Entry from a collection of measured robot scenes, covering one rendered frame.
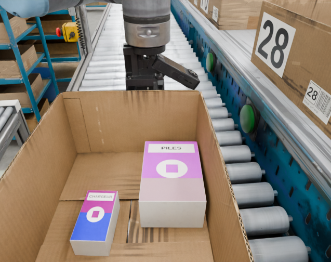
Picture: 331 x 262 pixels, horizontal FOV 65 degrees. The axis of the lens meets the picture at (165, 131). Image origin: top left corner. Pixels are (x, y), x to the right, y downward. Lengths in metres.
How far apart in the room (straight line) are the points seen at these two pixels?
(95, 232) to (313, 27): 0.52
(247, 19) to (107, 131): 0.80
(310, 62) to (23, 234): 0.57
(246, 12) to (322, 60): 0.68
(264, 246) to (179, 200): 0.17
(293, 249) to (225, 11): 0.90
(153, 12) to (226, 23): 0.70
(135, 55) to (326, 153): 0.38
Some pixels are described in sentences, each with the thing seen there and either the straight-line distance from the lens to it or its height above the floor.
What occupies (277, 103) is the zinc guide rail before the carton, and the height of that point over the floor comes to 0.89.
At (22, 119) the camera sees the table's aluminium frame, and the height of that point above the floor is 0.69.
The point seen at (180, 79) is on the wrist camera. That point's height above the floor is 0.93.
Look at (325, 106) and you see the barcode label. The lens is 0.54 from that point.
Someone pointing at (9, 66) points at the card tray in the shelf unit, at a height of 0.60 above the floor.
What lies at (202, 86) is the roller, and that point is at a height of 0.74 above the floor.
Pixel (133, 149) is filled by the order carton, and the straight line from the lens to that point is 0.63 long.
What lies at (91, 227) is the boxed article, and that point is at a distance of 0.45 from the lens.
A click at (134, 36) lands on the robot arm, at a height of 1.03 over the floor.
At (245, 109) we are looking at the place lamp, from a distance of 0.67.
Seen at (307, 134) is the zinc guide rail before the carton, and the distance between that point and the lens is 0.52.
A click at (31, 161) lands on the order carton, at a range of 0.46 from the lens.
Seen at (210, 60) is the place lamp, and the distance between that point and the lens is 0.98.
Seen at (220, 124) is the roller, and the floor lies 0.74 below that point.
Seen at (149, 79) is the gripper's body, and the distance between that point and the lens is 0.54.
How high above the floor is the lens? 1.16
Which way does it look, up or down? 35 degrees down
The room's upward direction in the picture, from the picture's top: straight up
